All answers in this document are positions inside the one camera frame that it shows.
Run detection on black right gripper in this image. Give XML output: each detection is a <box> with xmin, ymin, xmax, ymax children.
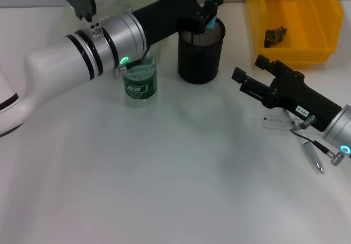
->
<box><xmin>231</xmin><ymin>54</ymin><xmax>343</xmax><ymax>132</ymax></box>

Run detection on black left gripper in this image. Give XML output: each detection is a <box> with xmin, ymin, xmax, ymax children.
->
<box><xmin>131</xmin><ymin>0</ymin><xmax>226</xmax><ymax>44</ymax></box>

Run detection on blue scissors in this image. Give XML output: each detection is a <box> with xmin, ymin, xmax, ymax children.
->
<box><xmin>206</xmin><ymin>0</ymin><xmax>226</xmax><ymax>30</ymax></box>

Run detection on green plastic wrapper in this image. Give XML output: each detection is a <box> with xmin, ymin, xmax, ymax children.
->
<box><xmin>264</xmin><ymin>26</ymin><xmax>288</xmax><ymax>48</ymax></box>

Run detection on transparent plastic ruler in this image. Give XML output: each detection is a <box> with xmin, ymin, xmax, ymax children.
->
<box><xmin>262</xmin><ymin>114</ymin><xmax>326</xmax><ymax>131</ymax></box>

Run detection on clear green-label water bottle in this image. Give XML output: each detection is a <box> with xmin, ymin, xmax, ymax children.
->
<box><xmin>122</xmin><ymin>46</ymin><xmax>159</xmax><ymax>107</ymax></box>

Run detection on white grey pen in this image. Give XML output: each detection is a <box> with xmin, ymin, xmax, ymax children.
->
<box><xmin>285</xmin><ymin>109</ymin><xmax>325</xmax><ymax>175</ymax></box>

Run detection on black mesh pen holder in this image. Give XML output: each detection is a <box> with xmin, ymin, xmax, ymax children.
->
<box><xmin>177</xmin><ymin>16</ymin><xmax>226</xmax><ymax>85</ymax></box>

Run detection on yellow plastic bin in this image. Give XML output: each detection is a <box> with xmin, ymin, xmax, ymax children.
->
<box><xmin>246</xmin><ymin>0</ymin><xmax>345</xmax><ymax>70</ymax></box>

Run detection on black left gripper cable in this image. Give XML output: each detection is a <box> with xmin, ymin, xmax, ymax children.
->
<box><xmin>112</xmin><ymin>45</ymin><xmax>151</xmax><ymax>78</ymax></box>

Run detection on grey right gripper cable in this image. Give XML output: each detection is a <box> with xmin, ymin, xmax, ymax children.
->
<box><xmin>289</xmin><ymin>116</ymin><xmax>347</xmax><ymax>167</ymax></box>

